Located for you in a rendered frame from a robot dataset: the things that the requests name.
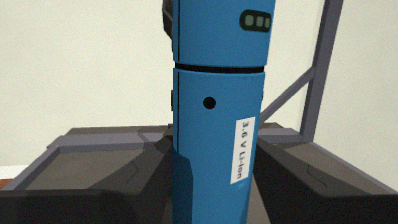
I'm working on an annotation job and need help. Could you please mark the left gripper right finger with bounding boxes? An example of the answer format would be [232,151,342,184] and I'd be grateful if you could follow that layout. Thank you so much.
[253,137,398,224]

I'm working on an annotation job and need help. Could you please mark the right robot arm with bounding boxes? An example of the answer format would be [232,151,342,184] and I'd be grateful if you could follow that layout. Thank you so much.
[162,0,173,224]

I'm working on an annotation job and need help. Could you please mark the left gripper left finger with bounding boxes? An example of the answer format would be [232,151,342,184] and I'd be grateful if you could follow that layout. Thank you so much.
[0,135,173,224]

